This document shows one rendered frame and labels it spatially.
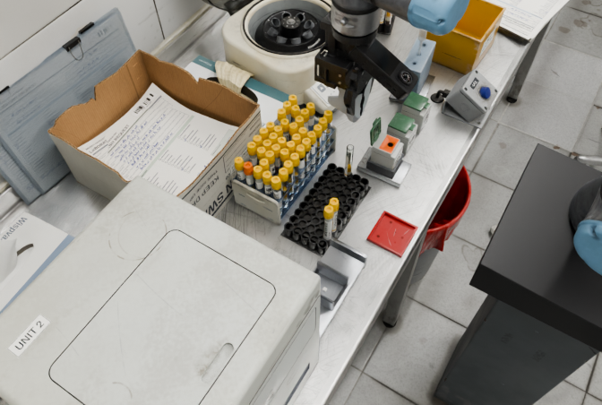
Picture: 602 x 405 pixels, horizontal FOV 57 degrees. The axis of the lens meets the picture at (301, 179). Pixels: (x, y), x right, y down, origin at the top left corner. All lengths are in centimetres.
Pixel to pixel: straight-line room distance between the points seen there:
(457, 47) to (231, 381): 89
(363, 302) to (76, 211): 55
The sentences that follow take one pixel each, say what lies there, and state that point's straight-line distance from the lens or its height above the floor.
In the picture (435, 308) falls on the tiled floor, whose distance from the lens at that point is 192.
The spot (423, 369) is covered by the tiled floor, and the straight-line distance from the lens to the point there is 184.
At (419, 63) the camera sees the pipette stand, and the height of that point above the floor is 97.
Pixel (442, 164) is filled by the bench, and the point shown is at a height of 87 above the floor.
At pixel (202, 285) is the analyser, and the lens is 63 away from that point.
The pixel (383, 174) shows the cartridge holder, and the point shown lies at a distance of 105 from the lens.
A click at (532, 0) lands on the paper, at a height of 89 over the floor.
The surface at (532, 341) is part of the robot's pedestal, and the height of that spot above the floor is 61.
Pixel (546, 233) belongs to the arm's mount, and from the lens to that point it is 99.
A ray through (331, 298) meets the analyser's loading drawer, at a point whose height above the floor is 91.
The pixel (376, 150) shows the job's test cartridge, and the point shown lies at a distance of 102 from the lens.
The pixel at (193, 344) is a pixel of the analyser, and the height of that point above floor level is 118.
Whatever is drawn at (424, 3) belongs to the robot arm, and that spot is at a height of 130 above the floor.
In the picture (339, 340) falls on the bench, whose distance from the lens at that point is 91.
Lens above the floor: 173
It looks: 54 degrees down
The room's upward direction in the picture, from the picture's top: 1 degrees counter-clockwise
